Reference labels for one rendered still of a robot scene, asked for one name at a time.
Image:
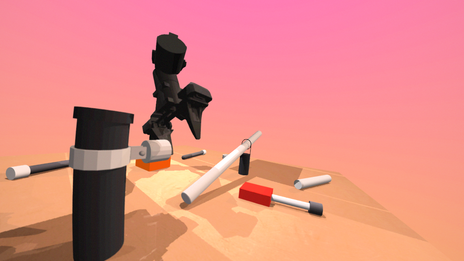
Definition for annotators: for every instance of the white cylinder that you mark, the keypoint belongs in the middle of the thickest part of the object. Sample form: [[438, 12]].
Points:
[[312, 181]]

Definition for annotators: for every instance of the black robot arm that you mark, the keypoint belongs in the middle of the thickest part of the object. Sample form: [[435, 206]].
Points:
[[168, 57]]

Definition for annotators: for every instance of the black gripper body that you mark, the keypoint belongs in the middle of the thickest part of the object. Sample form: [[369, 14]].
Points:
[[170, 95]]

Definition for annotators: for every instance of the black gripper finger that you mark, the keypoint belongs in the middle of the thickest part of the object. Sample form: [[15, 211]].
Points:
[[192, 109], [161, 134]]

